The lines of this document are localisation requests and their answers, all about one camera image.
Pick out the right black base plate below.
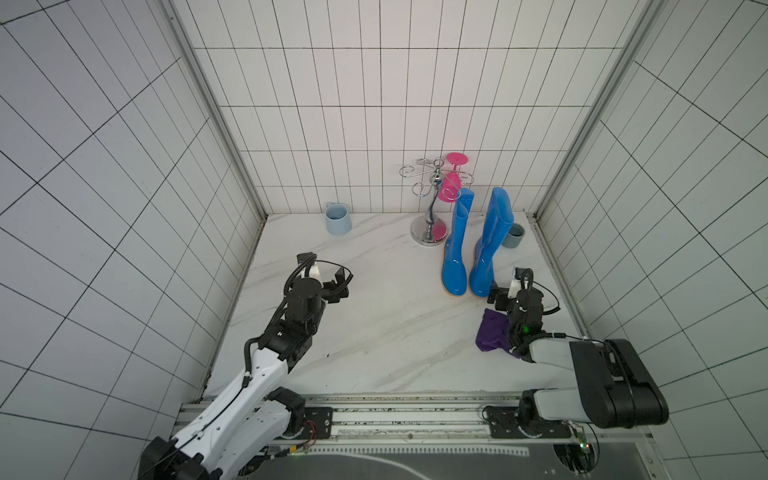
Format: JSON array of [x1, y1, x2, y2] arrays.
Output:
[[481, 405, 572, 440]]

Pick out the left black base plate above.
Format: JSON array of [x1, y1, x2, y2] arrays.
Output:
[[281, 407, 334, 442]]

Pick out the purple cloth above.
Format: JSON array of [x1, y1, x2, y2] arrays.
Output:
[[475, 309, 512, 354]]

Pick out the pink wine glass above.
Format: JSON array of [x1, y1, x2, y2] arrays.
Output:
[[438, 152, 469, 203]]

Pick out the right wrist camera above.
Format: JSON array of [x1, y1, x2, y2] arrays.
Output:
[[507, 279, 526, 299]]

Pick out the blue rubber boot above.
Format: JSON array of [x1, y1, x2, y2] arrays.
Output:
[[441, 188, 474, 296], [469, 187, 514, 298]]

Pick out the grey-teal cup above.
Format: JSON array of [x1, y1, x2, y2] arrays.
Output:
[[502, 223, 526, 249]]

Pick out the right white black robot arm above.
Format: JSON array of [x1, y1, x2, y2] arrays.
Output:
[[479, 268, 669, 438]]

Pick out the chrome glass holder stand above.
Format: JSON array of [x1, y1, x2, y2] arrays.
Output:
[[399, 157, 474, 247]]

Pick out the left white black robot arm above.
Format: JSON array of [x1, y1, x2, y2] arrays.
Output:
[[138, 252, 353, 479]]

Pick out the light blue mug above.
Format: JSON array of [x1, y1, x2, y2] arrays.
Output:
[[325, 203, 352, 236]]

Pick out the aluminium mounting rail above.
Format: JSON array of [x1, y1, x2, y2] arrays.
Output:
[[170, 392, 652, 460]]

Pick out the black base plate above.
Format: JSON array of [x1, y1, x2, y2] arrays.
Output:
[[481, 405, 572, 440], [281, 407, 334, 442]]

